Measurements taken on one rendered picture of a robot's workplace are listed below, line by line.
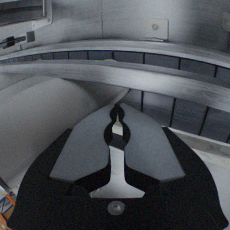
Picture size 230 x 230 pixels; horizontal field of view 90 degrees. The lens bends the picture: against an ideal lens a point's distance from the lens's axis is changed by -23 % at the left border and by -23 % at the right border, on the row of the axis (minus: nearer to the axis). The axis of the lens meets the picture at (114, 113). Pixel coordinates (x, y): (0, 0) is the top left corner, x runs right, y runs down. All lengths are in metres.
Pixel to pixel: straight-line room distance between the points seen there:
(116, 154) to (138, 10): 0.23
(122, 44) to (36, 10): 0.23
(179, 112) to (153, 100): 0.03
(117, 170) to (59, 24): 0.31
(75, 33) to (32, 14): 0.11
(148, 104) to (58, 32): 0.23
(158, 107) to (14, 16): 0.30
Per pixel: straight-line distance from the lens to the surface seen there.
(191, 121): 0.17
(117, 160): 0.27
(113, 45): 0.18
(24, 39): 0.29
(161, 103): 0.17
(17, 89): 0.20
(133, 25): 0.22
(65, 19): 0.31
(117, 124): 0.17
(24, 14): 0.33
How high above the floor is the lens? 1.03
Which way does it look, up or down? 47 degrees down
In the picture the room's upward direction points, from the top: 132 degrees counter-clockwise
